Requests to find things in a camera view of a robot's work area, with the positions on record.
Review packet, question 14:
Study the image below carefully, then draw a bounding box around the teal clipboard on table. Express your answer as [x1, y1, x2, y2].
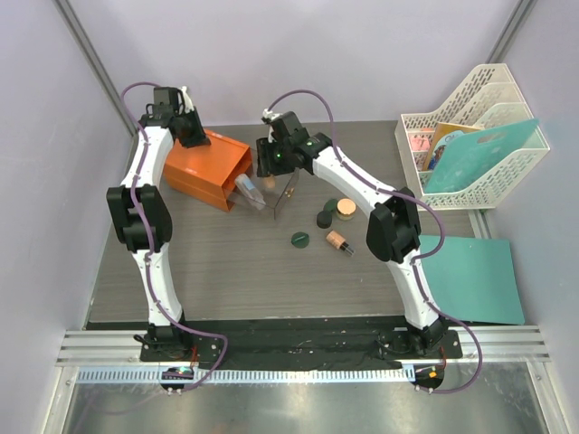
[422, 236, 526, 326]

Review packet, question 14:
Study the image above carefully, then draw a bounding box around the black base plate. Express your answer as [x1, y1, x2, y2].
[140, 316, 463, 371]

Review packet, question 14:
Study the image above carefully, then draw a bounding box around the aluminium rail frame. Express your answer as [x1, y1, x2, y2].
[57, 322, 550, 371]

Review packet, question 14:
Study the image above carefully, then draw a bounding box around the clear plastic tube bottle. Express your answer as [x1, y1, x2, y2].
[234, 174, 266, 211]

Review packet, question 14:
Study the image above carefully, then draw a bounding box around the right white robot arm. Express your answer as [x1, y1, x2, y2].
[257, 109, 447, 357]

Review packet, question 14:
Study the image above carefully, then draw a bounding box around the green round puff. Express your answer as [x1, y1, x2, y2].
[323, 198, 338, 214]

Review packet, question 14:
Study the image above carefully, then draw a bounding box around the yellow book in holder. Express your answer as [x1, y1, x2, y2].
[422, 122, 481, 171]

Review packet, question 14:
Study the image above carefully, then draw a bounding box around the orange drawer organizer box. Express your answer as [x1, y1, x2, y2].
[163, 129, 252, 212]

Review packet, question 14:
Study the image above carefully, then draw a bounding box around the clear drawer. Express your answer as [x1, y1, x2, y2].
[241, 148, 299, 220]
[223, 183, 252, 212]

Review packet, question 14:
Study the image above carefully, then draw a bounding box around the purple cable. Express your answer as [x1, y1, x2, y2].
[120, 80, 230, 392]
[261, 89, 484, 394]

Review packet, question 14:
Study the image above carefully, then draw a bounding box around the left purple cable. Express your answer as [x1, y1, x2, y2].
[120, 80, 230, 392]

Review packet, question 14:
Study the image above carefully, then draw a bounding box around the green puff with strap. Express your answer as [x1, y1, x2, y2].
[290, 231, 310, 249]

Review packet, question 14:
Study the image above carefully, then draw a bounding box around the dark green round compact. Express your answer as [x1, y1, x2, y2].
[316, 210, 333, 229]

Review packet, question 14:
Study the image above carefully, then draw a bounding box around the teal plastic folder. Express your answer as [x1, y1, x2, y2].
[423, 118, 539, 194]

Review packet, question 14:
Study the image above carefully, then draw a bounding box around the gold lid cream jar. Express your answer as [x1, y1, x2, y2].
[336, 198, 356, 221]

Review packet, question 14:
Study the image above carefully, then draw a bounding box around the white slotted cable duct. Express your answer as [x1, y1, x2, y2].
[77, 365, 415, 384]

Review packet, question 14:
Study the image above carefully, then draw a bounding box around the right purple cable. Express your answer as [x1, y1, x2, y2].
[261, 89, 484, 394]

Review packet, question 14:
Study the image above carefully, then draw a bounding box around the white mesh file holder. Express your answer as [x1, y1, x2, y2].
[395, 63, 550, 210]

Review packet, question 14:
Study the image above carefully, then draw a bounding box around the peach foundation bottle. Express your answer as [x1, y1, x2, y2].
[263, 175, 276, 190]

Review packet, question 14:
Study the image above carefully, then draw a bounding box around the pink booklet in holder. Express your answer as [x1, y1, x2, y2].
[408, 130, 434, 171]

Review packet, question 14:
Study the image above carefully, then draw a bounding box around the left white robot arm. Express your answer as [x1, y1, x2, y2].
[106, 86, 210, 361]

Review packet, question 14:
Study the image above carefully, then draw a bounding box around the peach bottle black cap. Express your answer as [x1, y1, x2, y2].
[326, 231, 355, 257]

